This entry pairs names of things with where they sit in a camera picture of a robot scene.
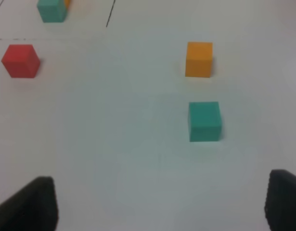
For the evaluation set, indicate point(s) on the orange wooden cube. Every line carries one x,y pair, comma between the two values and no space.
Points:
199,59

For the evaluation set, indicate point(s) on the teal wooden cube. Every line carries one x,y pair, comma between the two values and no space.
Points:
204,121

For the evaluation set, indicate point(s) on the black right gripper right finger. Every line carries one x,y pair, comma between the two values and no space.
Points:
280,204

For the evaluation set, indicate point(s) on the red wooden cube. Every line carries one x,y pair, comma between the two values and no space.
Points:
21,61

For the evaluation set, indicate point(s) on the orange template cube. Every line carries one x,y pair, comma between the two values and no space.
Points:
67,3

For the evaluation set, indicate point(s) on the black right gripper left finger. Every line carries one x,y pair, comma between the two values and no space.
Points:
33,208

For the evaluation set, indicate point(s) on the teal template cube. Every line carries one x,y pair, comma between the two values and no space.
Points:
52,11

